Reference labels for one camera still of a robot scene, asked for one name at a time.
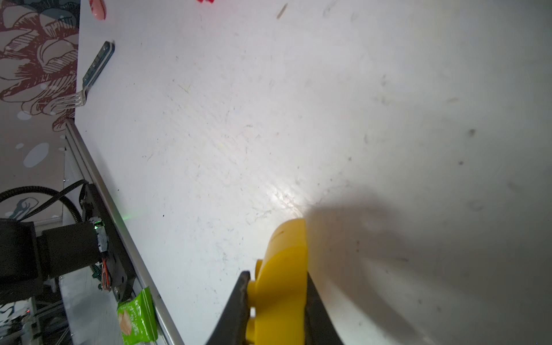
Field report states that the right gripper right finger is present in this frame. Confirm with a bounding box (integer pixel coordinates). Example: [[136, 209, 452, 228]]
[[304, 275, 344, 345]]

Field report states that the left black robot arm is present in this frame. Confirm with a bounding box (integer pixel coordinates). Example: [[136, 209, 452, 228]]
[[1, 186, 101, 305]]

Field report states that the small green snack packet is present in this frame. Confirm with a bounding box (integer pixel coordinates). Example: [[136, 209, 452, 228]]
[[117, 287, 158, 345]]

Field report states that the yellow curved lego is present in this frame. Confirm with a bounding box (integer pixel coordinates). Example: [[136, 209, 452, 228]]
[[245, 218, 308, 344]]

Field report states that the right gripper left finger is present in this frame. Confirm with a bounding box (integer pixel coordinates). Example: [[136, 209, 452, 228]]
[[206, 271, 251, 345]]

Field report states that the metal fork green handle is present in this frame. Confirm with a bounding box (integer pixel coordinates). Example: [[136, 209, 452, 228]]
[[44, 41, 115, 116]]

